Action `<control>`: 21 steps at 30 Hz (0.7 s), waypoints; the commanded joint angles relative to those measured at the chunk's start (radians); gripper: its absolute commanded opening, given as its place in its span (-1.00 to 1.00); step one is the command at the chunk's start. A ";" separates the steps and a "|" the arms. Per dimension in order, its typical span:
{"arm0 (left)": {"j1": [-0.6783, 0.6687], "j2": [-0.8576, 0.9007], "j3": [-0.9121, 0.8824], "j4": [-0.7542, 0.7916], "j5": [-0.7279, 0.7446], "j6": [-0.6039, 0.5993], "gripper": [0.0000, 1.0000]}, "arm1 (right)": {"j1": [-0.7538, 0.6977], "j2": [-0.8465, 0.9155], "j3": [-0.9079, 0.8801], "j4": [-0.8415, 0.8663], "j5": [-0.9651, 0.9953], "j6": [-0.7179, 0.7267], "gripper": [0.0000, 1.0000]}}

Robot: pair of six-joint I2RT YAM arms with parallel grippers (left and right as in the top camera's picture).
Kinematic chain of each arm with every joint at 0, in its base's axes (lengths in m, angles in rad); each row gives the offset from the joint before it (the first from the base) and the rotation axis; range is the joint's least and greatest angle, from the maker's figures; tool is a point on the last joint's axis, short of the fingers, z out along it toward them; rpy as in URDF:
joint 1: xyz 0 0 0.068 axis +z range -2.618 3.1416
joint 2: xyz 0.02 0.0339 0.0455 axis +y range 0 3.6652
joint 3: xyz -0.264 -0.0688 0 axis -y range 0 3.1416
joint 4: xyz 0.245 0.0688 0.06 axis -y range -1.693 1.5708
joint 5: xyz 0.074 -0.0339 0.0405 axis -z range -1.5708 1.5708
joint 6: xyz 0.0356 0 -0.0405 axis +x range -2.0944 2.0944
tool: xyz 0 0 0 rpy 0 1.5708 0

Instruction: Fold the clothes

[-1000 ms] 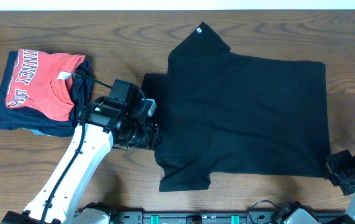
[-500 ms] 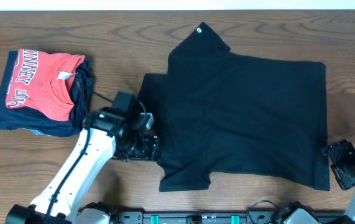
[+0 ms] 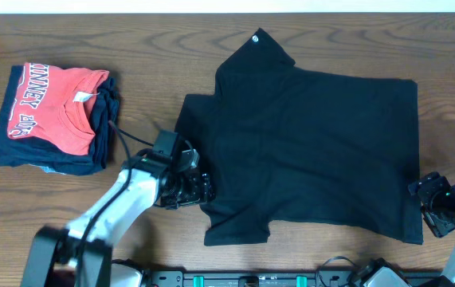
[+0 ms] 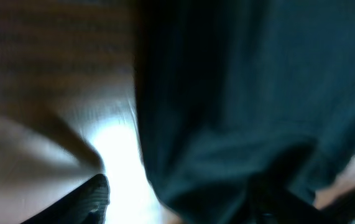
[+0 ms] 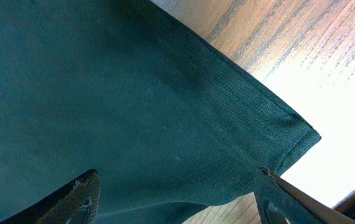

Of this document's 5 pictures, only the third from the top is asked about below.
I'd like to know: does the black t-shirt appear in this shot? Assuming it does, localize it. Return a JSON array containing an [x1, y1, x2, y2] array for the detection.
[[175, 30, 423, 246]]

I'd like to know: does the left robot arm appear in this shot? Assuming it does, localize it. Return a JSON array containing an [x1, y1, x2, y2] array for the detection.
[[22, 156, 214, 286]]

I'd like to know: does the navy folded t-shirt stack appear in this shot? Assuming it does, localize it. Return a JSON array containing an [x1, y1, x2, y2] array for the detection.
[[0, 65, 120, 176]]

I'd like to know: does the red folded t-shirt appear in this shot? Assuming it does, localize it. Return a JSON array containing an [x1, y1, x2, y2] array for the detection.
[[6, 62, 109, 155]]

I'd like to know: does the black mounting rail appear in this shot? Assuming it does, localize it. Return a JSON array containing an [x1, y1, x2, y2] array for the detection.
[[143, 270, 360, 287]]

